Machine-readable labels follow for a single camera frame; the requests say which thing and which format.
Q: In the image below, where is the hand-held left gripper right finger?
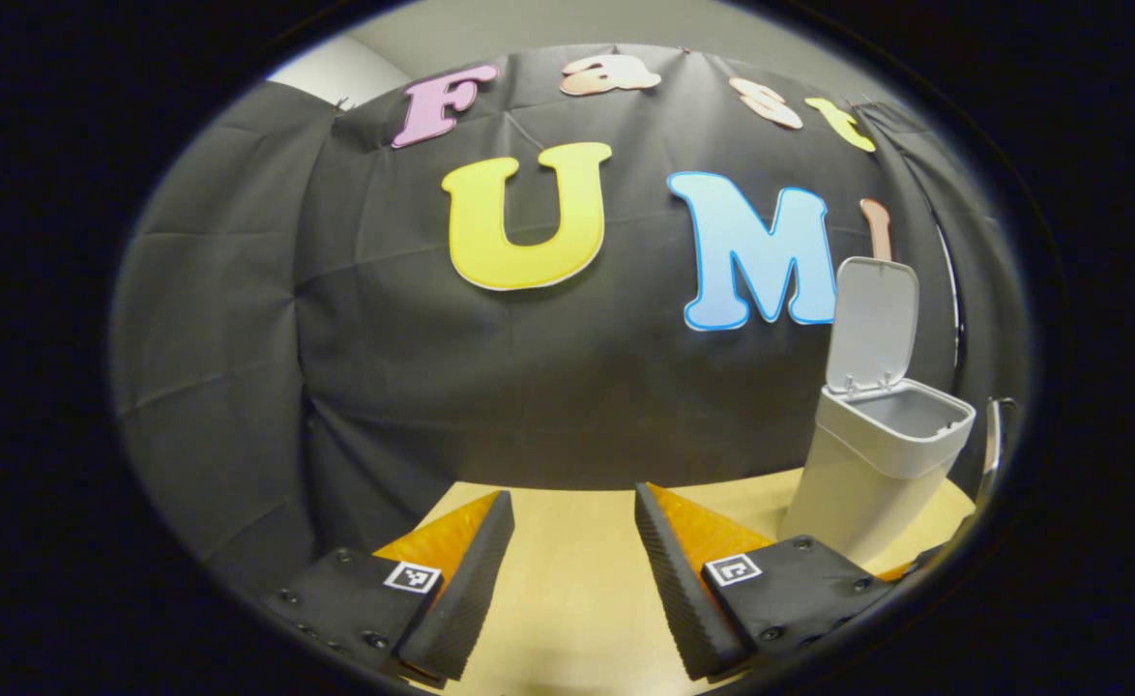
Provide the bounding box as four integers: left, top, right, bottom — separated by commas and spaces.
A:
633, 482, 899, 683

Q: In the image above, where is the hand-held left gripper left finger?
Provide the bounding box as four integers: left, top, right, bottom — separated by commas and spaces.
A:
256, 490, 516, 689

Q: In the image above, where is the white desktop garbage bin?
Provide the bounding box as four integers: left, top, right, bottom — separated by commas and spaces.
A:
778, 256, 977, 573

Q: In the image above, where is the grey curved metal bar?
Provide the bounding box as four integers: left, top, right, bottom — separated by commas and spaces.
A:
977, 396, 1019, 506

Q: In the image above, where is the black backdrop cloth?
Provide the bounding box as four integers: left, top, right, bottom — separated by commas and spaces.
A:
108, 43, 1033, 591

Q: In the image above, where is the wooden desktop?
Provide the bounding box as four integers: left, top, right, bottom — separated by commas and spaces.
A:
413, 469, 977, 696

